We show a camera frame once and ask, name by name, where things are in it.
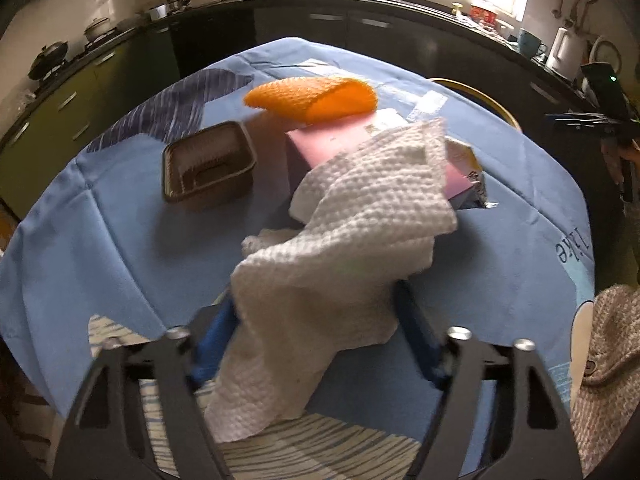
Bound person's right hand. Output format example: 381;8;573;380
601;139;627;187

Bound black wok with lid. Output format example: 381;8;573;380
27;41;68;81

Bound white paper towel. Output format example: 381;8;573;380
204;117;458;443

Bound person's right forearm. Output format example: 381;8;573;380
570;284;640;463

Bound white cooking pot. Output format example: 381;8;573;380
82;17;113;42

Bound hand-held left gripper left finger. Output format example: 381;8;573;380
60;285;241;480

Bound dark base cabinets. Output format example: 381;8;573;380
170;0;591;126

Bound white electric kettle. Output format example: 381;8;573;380
545;26;586;81

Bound brown plastic tray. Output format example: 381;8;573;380
161;121;258;211

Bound red container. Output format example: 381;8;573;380
470;4;498;26

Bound green base cabinets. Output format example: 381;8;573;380
0;35;181;221

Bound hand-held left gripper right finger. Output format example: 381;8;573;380
395;282;583;480

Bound yellow-rimmed trash bin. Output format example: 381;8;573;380
427;77;523;133

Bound teal mug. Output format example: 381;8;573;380
517;28;548;61

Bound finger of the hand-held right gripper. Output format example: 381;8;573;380
555;121;620;136
545;112;608;122

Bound flattened silver-lined carton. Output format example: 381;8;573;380
442;139;498;211

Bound blue printed tablecloth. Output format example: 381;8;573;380
0;36;598;480

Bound purple tissue box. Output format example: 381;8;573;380
285;110;483;211

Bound orange foam net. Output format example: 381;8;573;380
243;75;378;125

